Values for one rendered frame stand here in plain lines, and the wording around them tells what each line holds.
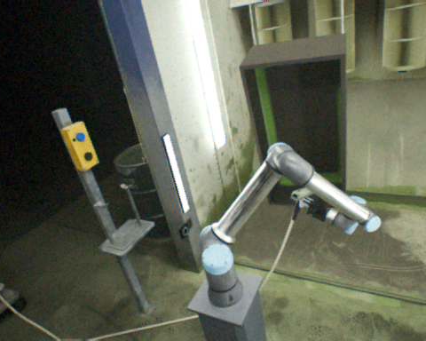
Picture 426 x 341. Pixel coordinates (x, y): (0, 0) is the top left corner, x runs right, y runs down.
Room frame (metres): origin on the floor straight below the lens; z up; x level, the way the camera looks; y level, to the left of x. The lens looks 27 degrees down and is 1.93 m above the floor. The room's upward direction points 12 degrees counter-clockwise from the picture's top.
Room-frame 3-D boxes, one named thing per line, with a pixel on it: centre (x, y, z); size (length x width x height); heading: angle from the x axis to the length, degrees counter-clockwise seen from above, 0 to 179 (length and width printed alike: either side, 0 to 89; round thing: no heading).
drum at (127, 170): (2.83, 0.68, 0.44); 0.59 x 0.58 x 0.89; 38
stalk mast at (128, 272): (1.72, 0.79, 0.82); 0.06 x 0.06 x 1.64; 58
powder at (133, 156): (2.84, 0.69, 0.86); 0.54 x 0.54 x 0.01
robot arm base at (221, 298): (1.16, 0.09, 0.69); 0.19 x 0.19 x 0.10
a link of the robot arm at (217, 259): (1.17, 0.09, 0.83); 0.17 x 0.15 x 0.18; 4
